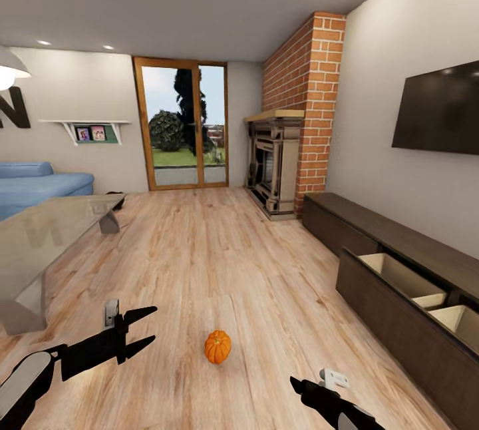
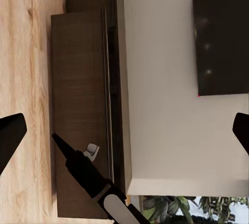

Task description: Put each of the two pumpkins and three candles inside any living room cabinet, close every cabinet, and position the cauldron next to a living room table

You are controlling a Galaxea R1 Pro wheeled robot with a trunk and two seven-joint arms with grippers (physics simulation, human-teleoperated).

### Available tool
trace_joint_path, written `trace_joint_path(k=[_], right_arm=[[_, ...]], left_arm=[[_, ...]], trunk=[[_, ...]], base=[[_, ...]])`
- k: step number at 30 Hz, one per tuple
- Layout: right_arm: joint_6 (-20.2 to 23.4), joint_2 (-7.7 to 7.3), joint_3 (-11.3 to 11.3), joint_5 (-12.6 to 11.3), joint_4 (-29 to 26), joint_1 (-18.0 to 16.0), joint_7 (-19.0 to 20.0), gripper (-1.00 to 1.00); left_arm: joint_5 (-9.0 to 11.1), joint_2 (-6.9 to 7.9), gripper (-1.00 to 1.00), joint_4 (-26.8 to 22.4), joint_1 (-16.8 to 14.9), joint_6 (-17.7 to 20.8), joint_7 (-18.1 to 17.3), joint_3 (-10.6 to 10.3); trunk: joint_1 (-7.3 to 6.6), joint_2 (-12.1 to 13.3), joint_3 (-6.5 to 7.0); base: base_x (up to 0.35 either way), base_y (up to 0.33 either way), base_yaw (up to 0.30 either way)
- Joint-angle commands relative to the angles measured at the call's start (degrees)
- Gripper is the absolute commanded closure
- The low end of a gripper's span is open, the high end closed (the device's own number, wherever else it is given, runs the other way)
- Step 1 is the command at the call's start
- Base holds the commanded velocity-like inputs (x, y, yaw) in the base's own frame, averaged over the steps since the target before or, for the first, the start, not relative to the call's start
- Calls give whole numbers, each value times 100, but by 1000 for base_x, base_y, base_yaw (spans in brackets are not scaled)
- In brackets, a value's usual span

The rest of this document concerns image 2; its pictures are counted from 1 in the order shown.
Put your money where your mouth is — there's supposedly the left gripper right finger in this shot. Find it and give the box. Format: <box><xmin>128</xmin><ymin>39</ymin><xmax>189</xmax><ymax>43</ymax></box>
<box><xmin>232</xmin><ymin>113</ymin><xmax>249</xmax><ymax>154</ymax></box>

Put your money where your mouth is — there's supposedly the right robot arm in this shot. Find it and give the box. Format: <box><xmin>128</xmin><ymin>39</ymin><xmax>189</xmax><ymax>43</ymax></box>
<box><xmin>51</xmin><ymin>133</ymin><xmax>151</xmax><ymax>224</ymax></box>

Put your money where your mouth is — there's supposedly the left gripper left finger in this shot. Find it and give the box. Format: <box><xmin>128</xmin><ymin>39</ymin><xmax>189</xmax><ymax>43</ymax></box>
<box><xmin>0</xmin><ymin>113</ymin><xmax>27</xmax><ymax>175</ymax></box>

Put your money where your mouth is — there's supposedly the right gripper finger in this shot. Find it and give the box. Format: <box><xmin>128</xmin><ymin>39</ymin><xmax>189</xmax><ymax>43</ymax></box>
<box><xmin>51</xmin><ymin>133</ymin><xmax>79</xmax><ymax>160</ymax></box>

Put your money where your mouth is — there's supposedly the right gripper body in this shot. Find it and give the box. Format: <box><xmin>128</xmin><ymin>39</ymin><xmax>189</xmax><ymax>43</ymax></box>
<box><xmin>65</xmin><ymin>151</ymin><xmax>100</xmax><ymax>187</ymax></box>

